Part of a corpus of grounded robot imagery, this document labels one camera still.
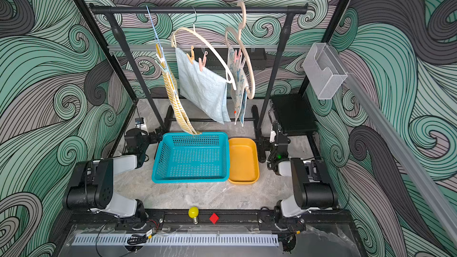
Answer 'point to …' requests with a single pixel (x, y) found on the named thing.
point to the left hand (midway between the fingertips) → (151, 127)
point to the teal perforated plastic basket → (186, 157)
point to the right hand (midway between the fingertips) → (269, 134)
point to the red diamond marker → (214, 218)
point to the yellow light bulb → (193, 212)
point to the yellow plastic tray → (243, 161)
